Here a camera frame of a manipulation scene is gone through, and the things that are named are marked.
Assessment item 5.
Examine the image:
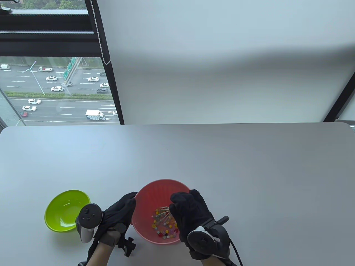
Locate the white bead chain cord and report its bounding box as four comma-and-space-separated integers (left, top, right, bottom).
90, 0, 113, 66

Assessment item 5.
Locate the green plastic bowl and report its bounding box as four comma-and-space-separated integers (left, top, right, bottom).
44, 190, 91, 232

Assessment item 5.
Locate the teal whisk with wooden handle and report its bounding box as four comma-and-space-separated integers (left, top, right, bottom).
154, 206, 176, 225

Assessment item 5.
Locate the person's right forearm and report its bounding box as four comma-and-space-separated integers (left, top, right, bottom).
201, 258, 230, 266

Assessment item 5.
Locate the black cable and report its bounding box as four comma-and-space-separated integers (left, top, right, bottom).
229, 239, 244, 266

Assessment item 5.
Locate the white roller blind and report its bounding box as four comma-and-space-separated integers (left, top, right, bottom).
97, 0, 355, 124

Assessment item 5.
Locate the grey left hand controller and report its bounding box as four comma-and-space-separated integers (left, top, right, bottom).
75, 203, 103, 244

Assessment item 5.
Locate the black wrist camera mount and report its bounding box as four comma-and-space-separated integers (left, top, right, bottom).
116, 235, 137, 257

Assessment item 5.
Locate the person's left hand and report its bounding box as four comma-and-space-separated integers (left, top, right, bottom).
93, 191, 138, 247

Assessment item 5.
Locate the black right hand controller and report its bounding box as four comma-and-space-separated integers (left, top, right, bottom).
187, 216, 230, 260

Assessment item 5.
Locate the person's right hand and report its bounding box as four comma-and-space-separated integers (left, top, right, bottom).
169, 189, 215, 243

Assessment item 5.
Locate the pile of colourful plastic decorations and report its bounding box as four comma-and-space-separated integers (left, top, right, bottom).
151, 206, 179, 239

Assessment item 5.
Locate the person's left forearm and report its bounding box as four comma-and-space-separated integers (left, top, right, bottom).
85, 241, 115, 266

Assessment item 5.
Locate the pink salad bowl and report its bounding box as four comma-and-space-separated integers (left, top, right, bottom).
131, 179, 194, 245

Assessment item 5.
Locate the black window frame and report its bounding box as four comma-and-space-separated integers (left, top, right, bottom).
0, 0, 126, 126

